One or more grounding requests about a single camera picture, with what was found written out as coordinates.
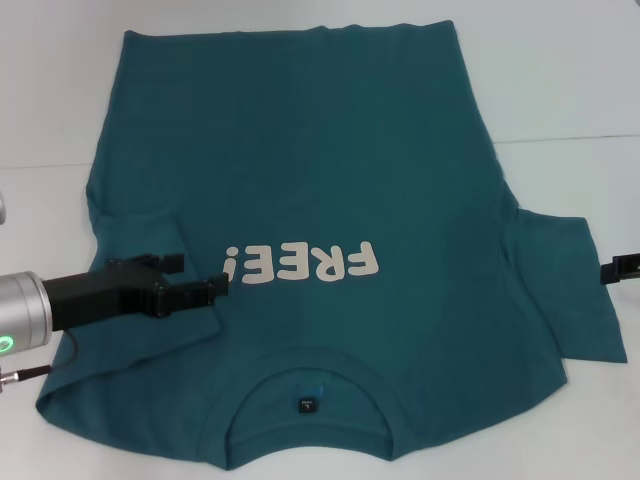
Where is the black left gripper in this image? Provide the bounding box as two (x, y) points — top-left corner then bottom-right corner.
(41, 253), (232, 333)

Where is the teal FREE print t-shirt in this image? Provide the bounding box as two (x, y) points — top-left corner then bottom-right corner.
(33, 18), (629, 464)

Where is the left gripper cable with plug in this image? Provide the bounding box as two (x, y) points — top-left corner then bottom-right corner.
(0, 328), (77, 396)

